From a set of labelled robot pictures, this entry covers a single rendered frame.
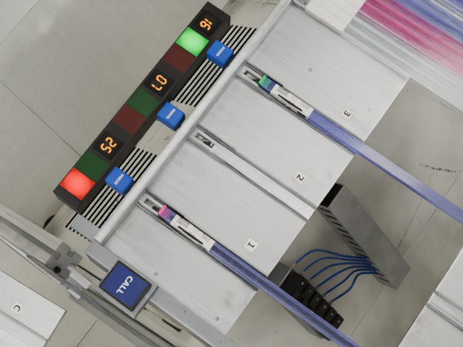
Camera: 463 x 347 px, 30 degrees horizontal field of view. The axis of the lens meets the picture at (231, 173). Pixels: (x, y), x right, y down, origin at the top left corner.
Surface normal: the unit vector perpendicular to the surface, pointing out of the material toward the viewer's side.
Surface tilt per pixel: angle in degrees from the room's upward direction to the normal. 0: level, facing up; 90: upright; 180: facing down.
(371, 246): 0
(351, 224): 0
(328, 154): 46
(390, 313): 0
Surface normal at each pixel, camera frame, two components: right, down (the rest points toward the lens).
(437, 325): 0.03, -0.28
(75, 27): 0.61, 0.22
